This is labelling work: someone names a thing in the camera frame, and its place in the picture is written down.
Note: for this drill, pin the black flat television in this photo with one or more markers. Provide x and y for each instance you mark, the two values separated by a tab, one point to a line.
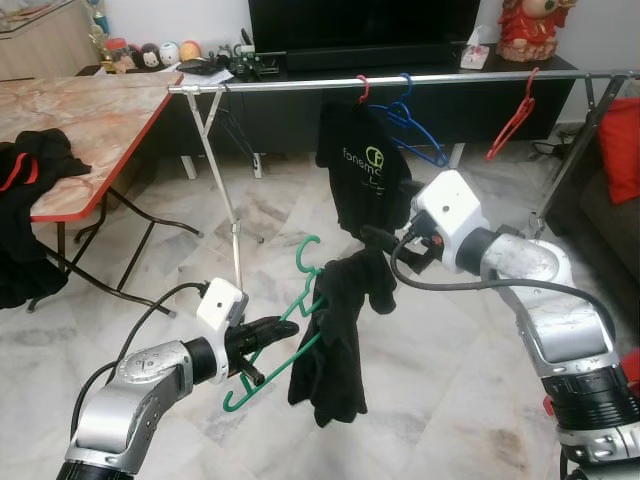
365	22

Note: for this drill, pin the red plastic stool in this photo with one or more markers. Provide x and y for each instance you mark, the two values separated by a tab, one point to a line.
631	370

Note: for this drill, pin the black shirt with red trim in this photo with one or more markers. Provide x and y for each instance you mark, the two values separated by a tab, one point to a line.
35	230

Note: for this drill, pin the orange plush ball toy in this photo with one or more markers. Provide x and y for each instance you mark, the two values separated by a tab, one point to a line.
190	51

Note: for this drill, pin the red laughing Buddha statue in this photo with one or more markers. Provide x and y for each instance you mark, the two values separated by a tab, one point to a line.
533	30

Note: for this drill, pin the silver metal clothes rack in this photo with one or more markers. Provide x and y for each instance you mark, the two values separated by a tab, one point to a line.
300	84

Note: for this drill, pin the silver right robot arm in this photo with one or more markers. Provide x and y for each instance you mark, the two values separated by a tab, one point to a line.
560	330

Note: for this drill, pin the black wallet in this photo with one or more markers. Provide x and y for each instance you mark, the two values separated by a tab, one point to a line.
200	66

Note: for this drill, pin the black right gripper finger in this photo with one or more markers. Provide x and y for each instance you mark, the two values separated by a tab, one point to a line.
380	238

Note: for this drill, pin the white plush ball toy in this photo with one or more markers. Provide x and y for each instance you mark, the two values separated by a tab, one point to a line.
170	54

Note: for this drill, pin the pink hanger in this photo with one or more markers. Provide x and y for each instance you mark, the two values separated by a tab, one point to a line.
365	92

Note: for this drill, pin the black shirt with green logo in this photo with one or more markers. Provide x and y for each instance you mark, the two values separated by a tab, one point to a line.
365	170

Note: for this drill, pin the white pink tissue pack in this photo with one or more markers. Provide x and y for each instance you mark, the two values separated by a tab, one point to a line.
475	52

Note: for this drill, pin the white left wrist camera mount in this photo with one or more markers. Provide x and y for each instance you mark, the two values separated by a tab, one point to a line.
222	310

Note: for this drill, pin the black television cabinet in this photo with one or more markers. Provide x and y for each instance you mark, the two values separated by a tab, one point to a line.
290	120

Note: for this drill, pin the black soundbar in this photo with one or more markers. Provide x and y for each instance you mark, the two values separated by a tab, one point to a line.
370	57

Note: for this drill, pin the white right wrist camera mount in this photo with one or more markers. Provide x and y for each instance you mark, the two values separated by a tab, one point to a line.
450	205

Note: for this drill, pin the gold blue trophy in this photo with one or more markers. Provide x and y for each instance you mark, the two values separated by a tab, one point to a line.
97	20

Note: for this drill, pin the black plush toy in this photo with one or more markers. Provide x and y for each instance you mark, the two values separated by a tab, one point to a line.
148	57

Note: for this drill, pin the light wooden sideboard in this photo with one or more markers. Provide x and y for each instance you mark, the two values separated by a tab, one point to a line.
45	45

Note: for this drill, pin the stack of white papers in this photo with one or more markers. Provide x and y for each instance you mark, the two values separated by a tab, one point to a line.
205	74

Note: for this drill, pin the marble pattern folding table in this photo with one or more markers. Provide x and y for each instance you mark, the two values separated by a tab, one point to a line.
90	130

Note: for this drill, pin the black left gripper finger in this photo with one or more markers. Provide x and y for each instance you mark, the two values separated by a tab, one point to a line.
282	343
288	327

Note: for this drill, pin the small electronics board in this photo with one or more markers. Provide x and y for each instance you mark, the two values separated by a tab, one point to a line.
258	62

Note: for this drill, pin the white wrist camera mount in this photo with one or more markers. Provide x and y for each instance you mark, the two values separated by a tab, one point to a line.
450	205
222	310

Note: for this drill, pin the plain black garment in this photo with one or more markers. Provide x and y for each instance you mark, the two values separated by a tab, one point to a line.
335	340

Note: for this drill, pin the red lid jar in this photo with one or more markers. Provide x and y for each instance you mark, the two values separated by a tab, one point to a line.
117	57

